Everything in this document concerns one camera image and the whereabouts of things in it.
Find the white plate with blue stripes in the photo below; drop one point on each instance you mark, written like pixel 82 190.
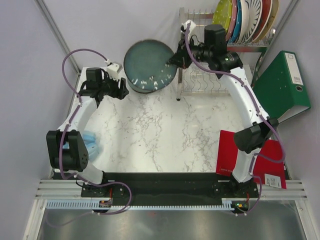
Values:
pixel 255 8

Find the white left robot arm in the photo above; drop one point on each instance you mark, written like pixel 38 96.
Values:
pixel 77 120

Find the blue polka dot plate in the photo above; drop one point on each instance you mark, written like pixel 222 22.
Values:
pixel 238 23

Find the grey-blue ceramic plate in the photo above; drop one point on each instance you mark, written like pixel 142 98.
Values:
pixel 142 88

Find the brown-rimmed petal pattern plate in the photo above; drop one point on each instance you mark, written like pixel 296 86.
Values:
pixel 244 20

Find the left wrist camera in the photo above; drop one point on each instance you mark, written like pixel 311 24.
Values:
pixel 94 74

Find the light blue headphones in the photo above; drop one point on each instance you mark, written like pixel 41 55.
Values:
pixel 93 145

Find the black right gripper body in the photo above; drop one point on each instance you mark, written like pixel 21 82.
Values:
pixel 201 53

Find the white slotted cable duct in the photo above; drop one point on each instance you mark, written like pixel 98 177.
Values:
pixel 146 204

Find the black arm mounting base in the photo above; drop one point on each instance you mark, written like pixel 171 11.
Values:
pixel 204 187

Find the green lever arch binder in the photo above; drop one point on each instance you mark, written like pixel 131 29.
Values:
pixel 281 90

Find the dark plate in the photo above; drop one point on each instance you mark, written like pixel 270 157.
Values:
pixel 146 61

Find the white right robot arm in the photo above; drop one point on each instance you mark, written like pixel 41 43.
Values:
pixel 213 56

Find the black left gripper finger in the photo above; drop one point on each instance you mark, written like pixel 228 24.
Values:
pixel 123 92
pixel 122 82

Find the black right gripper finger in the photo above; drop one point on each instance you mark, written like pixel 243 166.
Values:
pixel 180 54
pixel 178 62

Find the red plate with teal flower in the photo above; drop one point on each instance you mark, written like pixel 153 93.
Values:
pixel 265 15

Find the steel two-tier dish rack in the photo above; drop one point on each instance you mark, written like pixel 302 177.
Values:
pixel 194 80

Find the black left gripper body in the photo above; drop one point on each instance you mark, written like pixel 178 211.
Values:
pixel 110 87

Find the cream plate with bird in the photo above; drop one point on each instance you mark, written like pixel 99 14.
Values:
pixel 271 20

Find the green polka dot plate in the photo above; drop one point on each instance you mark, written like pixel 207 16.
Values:
pixel 222 15

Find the red folder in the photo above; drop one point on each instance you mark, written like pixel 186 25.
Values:
pixel 271 174

